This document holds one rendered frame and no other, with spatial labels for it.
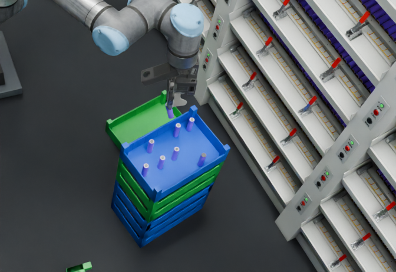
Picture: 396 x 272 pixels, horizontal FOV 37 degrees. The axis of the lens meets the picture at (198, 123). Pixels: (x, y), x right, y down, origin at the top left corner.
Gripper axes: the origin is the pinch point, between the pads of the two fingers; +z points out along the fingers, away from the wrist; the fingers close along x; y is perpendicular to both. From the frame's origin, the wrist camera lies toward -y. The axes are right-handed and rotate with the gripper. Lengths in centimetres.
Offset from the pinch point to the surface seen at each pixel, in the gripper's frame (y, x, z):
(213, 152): 17.6, -2.6, 21.6
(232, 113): 31, 32, 42
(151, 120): 0, 39, 57
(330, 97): 49, -4, -11
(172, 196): 3.7, -16.9, 26.9
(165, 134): 1.3, 3.5, 20.1
